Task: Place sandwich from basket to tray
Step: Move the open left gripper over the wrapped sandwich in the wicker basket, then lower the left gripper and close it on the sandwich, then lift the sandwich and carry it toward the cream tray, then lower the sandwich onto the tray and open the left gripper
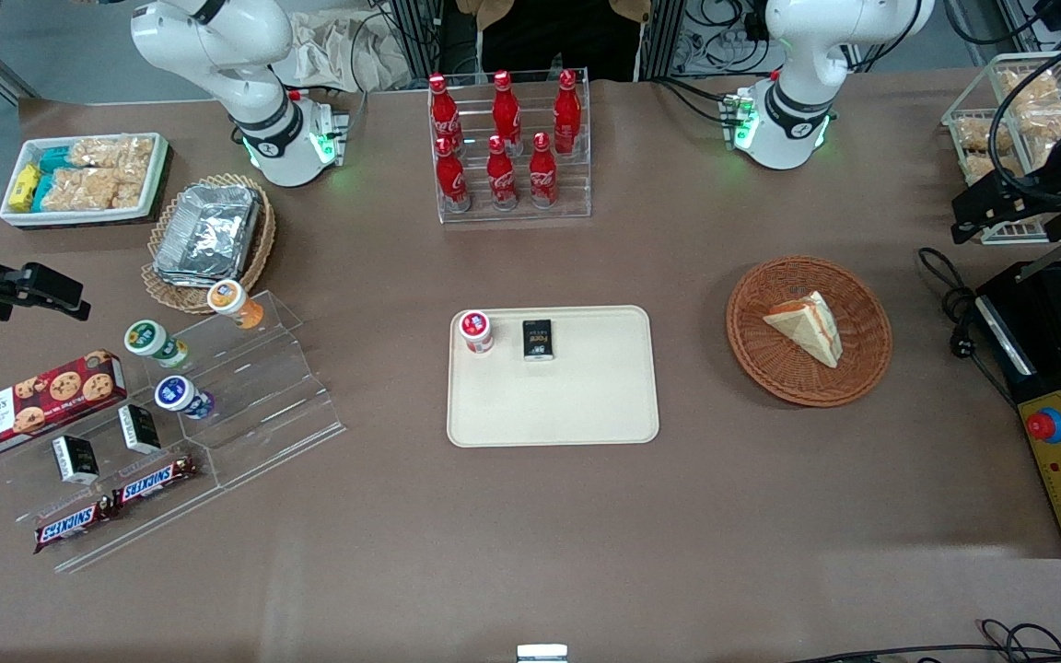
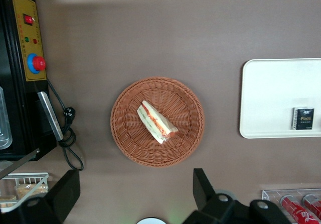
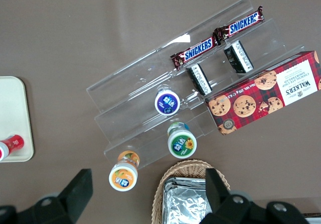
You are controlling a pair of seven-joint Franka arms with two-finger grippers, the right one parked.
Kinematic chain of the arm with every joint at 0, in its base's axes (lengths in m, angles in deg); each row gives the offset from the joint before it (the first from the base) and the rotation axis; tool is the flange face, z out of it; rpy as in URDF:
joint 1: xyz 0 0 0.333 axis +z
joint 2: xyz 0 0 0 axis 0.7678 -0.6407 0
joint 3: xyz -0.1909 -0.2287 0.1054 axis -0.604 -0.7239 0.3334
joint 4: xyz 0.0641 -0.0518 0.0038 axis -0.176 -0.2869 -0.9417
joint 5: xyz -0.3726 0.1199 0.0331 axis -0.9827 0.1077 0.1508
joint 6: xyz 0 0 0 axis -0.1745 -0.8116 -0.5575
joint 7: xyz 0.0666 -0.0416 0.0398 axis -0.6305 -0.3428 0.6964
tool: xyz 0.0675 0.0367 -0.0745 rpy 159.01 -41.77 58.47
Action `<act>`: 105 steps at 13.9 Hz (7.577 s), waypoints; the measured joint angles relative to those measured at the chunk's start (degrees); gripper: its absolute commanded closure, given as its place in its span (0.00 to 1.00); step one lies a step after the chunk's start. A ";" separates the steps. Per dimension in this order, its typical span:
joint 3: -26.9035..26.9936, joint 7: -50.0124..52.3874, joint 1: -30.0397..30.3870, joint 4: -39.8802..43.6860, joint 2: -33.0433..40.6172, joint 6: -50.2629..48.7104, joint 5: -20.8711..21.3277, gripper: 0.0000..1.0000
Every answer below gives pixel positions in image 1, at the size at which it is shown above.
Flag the black power cable with plug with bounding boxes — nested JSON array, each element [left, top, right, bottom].
[[917, 247, 1021, 408]]

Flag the stacked aluminium foil containers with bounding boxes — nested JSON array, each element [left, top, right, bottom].
[[153, 184, 262, 286]]

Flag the black machine with yellow panel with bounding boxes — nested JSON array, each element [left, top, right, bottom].
[[974, 261, 1061, 560]]

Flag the Snickers chocolate bar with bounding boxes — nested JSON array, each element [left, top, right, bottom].
[[33, 497, 117, 554], [112, 455, 198, 509]]

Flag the orange lid yogurt cup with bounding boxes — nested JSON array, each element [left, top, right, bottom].
[[207, 279, 265, 331]]

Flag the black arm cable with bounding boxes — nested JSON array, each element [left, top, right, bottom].
[[987, 37, 1061, 208]]

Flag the black floor cables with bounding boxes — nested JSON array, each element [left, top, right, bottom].
[[788, 619, 1061, 663]]

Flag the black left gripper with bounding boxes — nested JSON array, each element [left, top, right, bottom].
[[951, 170, 1061, 245]]

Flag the small black snack box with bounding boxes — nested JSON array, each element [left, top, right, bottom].
[[522, 319, 556, 363], [52, 435, 99, 485], [118, 404, 162, 455]]

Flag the beige plastic tray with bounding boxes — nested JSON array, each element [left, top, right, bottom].
[[446, 305, 660, 448]]

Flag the light flat wicker basket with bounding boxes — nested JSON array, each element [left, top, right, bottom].
[[142, 173, 277, 315]]

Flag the red cola bottle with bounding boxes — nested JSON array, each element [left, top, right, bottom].
[[554, 69, 583, 156], [492, 70, 523, 154], [529, 133, 560, 210], [486, 135, 519, 212], [428, 74, 463, 154], [435, 136, 472, 214]]

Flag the white rectangular snack bin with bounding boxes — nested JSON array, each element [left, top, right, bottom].
[[0, 133, 169, 228]]

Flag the clear acrylic stepped display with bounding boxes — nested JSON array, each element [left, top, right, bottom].
[[0, 290, 347, 574]]

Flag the red lid yogurt cup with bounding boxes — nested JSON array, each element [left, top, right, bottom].
[[459, 310, 496, 356]]

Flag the blue lid yogurt cup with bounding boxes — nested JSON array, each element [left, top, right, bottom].
[[155, 376, 216, 421]]

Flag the green lid yogurt cup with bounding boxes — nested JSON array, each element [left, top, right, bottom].
[[123, 320, 189, 369]]

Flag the person in dark clothes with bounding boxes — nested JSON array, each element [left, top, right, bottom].
[[455, 0, 653, 84]]

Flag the triangular sandwich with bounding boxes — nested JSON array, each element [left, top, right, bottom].
[[763, 291, 844, 369]]

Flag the yellow snack packet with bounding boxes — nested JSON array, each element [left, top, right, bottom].
[[7, 164, 41, 213]]

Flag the beige cloth bag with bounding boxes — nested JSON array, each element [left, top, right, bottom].
[[273, 9, 414, 93]]

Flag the red Walkers cookie box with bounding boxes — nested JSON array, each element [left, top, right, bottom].
[[0, 349, 128, 463]]

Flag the white wire shelf rack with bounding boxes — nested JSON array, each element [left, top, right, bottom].
[[941, 51, 1061, 245]]

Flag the clear acrylic bottle rack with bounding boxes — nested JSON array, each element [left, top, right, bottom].
[[427, 67, 592, 225]]

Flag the brown round wicker basket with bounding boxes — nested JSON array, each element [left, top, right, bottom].
[[726, 256, 893, 408]]

